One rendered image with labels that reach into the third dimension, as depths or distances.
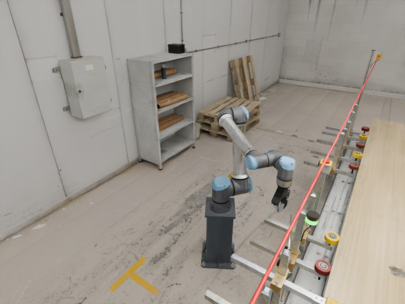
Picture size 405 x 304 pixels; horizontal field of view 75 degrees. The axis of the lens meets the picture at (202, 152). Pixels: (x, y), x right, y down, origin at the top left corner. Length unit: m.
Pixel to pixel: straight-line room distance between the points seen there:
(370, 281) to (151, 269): 1.77
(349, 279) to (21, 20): 3.17
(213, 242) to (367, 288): 1.28
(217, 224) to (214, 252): 0.34
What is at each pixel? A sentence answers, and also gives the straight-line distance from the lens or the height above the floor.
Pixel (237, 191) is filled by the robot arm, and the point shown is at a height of 0.78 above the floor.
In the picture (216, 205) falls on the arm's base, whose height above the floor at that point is 0.67.
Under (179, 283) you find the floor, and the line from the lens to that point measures 2.58.
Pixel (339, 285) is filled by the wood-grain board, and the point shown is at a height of 0.90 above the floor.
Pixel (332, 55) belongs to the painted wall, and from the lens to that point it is 8.98.
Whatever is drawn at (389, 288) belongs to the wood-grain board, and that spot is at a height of 0.90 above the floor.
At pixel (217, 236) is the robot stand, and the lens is 2.43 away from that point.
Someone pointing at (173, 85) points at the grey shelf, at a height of 1.03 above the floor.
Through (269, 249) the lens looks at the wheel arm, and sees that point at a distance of 1.70.
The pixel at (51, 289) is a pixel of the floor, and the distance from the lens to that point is 2.85.
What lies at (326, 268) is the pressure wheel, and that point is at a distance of 1.65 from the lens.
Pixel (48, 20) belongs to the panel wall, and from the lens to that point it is 3.22.
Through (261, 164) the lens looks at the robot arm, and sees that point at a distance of 1.62.
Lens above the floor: 2.10
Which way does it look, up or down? 28 degrees down
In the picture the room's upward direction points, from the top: straight up
